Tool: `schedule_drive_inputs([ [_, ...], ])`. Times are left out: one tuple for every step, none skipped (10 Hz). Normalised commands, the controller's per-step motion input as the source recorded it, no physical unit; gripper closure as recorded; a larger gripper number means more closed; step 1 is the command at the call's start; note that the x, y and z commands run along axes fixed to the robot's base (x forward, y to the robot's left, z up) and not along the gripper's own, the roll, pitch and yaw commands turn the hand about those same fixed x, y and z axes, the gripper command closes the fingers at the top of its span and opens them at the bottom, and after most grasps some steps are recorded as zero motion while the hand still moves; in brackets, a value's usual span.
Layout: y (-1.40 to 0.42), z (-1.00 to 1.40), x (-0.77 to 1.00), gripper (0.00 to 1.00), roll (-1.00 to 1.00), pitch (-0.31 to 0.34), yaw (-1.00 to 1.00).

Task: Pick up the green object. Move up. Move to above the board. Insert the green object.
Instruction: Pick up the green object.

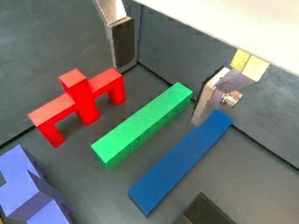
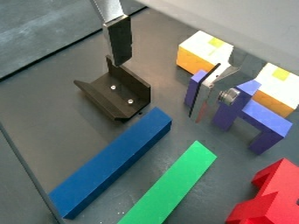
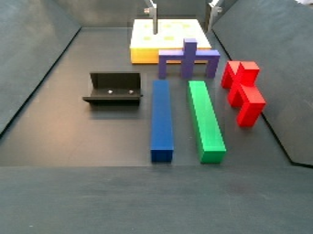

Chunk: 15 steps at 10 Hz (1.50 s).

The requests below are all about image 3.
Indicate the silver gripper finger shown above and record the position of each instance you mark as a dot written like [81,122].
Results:
[214,10]
[152,11]

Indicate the green long bar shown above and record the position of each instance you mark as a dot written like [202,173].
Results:
[210,144]

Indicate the yellow slotted board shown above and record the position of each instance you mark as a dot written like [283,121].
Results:
[173,30]

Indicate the purple cross-shaped block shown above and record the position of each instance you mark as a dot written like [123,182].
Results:
[188,56]

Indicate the red cross-shaped block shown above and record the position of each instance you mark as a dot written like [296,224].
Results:
[238,80]

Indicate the blue long bar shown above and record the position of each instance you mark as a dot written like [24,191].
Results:
[162,132]

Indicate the black angle bracket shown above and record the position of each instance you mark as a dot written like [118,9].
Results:
[115,87]

